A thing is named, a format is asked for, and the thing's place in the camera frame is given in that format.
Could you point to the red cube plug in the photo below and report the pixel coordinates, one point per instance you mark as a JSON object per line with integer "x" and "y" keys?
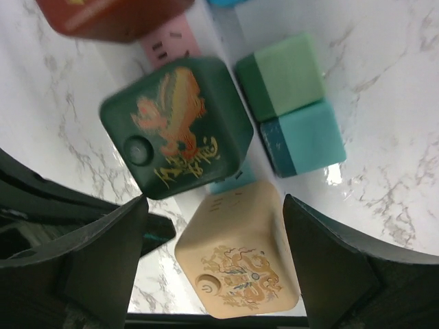
{"x": 110, "y": 20}

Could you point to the green small adapter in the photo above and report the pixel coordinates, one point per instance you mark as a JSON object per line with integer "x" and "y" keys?
{"x": 281, "y": 78}

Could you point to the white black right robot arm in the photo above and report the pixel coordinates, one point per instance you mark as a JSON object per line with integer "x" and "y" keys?
{"x": 36, "y": 211}

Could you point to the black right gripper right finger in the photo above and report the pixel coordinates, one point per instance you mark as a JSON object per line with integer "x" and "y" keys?
{"x": 349, "y": 279}

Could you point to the green cube plug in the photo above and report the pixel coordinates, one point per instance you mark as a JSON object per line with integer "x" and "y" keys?
{"x": 180, "y": 127}

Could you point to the teal small adapter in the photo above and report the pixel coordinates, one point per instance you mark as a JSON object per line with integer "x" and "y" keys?
{"x": 304, "y": 140}

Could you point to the blue small adapter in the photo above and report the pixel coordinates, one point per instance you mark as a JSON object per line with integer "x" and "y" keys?
{"x": 225, "y": 3}

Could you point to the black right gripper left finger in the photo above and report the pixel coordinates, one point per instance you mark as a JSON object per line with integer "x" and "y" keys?
{"x": 83, "y": 279}

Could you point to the beige cube plug dragon print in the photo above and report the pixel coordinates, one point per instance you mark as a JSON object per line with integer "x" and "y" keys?
{"x": 236, "y": 255}

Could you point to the white long power strip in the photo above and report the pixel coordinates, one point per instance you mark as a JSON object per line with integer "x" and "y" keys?
{"x": 191, "y": 35}

